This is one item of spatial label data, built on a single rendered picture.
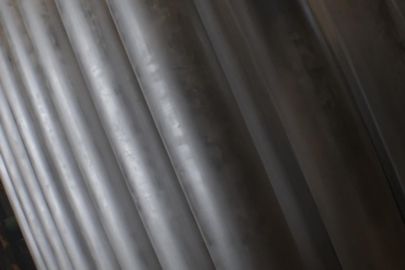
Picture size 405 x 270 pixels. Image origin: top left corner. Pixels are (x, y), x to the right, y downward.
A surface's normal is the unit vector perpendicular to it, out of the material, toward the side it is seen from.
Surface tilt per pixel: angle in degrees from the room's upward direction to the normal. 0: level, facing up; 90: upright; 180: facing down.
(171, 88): 90
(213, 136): 90
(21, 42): 90
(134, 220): 90
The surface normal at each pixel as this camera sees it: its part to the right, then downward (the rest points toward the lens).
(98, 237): -0.18, 0.00
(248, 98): 0.25, -0.18
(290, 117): -0.77, 0.28
